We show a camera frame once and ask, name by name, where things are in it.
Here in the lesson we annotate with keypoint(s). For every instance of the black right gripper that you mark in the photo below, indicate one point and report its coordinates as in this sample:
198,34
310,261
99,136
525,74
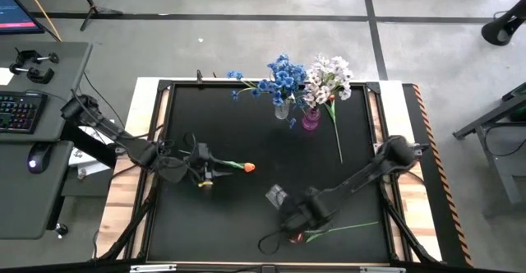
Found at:
300,215

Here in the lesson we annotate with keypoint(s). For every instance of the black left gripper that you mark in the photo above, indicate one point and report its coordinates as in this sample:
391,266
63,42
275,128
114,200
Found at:
201,162

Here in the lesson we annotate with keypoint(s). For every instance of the orange artificial tulip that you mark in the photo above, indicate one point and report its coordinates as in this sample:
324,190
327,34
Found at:
337,135
349,226
249,167

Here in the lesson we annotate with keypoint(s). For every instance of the clear textured glass vase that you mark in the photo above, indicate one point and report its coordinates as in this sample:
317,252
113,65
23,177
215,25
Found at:
282,110

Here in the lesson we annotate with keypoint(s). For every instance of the blue artificial flower bunch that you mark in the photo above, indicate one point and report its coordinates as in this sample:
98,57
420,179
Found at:
235,75
287,75

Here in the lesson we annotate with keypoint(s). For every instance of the pink ribbed glass vase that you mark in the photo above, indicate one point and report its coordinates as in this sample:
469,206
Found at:
311,118

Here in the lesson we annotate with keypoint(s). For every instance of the white artificial flower bunch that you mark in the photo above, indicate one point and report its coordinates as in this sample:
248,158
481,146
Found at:
333,67
318,94

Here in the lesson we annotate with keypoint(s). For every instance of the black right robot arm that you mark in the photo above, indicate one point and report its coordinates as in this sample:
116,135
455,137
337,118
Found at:
357,177

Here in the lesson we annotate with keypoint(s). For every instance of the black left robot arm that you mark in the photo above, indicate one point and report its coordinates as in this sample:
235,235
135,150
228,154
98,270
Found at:
135,151

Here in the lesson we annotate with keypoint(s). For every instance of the white paper stack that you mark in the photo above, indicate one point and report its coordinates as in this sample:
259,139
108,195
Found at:
92,167

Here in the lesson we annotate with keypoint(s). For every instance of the black support beam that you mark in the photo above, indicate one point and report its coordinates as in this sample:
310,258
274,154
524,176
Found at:
88,145

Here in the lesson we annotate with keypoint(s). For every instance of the black caster wheel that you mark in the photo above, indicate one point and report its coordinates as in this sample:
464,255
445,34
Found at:
61,229

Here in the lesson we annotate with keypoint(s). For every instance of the gray desk panel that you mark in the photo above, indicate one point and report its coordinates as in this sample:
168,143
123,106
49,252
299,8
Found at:
61,80
24,199

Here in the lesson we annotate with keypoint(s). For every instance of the black computer mouse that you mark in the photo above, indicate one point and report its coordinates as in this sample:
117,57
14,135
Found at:
38,158

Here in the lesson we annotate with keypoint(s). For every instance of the black tripod stand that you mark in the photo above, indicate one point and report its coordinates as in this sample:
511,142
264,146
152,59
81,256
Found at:
92,6

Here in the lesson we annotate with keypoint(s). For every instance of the black backlit keyboard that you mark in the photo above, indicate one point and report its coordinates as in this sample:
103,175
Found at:
18,112

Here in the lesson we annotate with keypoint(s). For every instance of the black C-clamp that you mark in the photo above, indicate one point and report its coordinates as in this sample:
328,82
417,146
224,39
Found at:
30,75
39,57

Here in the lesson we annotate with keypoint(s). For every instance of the gray metal stand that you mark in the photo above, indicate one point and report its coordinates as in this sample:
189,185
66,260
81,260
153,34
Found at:
497,166

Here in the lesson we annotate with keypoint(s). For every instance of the white paper sheet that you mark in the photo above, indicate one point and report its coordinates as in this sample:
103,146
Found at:
5,76

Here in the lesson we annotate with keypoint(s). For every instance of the yellow pole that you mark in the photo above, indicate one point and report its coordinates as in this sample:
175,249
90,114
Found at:
39,7

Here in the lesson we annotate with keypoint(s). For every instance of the computer monitor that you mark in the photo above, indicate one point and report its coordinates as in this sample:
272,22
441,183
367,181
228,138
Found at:
16,14

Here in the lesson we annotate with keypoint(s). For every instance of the silver metal bracket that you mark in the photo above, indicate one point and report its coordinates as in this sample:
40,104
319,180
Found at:
382,269
152,268

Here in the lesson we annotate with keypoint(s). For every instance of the black aluminium table frame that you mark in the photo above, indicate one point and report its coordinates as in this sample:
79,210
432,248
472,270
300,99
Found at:
412,238

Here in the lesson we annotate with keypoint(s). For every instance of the black cone base post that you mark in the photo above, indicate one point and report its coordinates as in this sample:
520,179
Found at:
503,26

